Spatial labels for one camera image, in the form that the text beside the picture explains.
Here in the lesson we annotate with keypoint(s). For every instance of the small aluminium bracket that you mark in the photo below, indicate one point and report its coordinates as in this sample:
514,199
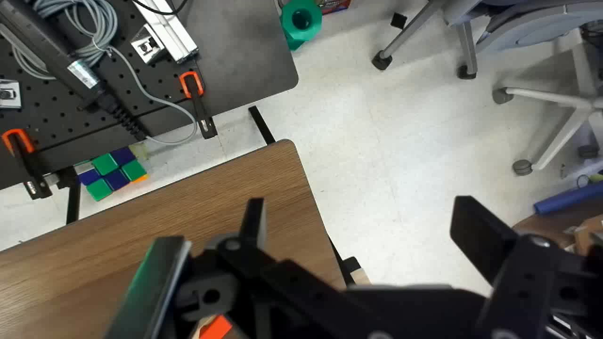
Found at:
8,94

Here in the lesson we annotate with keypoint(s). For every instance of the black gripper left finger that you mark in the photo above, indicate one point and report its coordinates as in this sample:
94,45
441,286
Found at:
253,218

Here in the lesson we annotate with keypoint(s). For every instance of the green blue cube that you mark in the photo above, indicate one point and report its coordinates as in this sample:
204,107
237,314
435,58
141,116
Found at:
113,171

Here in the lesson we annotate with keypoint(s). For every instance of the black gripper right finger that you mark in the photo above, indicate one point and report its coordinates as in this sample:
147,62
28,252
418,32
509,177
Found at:
477,231

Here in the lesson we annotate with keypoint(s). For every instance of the white office chair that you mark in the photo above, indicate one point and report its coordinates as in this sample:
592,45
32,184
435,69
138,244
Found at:
546,96

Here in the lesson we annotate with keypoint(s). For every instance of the green cylinder roll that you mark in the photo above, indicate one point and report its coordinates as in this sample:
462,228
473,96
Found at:
302,20

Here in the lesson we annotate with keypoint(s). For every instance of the grey office chair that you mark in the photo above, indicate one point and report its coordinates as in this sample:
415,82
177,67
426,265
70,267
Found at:
407,34

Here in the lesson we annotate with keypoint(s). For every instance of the black perforated breadboard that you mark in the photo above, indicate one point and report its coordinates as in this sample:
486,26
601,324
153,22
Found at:
251,49

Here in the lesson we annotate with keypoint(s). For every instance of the blue tube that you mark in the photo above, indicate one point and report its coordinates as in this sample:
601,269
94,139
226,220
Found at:
565,199

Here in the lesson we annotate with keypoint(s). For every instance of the aluminium extrusion rail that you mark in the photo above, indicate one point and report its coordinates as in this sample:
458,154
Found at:
170,28

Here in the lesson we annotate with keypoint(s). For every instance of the red purple box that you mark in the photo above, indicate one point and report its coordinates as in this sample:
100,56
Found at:
335,3

